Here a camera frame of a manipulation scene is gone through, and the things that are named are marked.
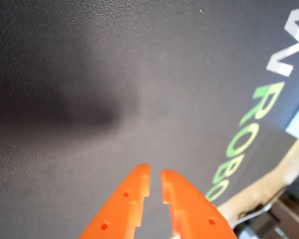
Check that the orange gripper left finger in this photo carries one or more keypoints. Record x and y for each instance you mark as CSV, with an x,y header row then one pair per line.
x,y
119,209

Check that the dark mat WOWROBO print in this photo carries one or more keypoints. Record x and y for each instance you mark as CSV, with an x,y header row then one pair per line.
x,y
139,62

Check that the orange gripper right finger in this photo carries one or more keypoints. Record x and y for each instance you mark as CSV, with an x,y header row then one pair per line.
x,y
194,214

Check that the dark brown furniture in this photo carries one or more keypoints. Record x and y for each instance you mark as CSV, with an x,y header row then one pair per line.
x,y
291,211

